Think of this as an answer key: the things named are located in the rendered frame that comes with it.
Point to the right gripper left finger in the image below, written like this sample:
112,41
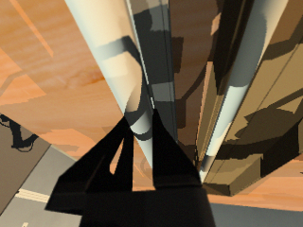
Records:
91,173

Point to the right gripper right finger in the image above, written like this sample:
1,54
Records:
171,168

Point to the brown cardboard carton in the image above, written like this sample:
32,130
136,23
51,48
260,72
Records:
267,130

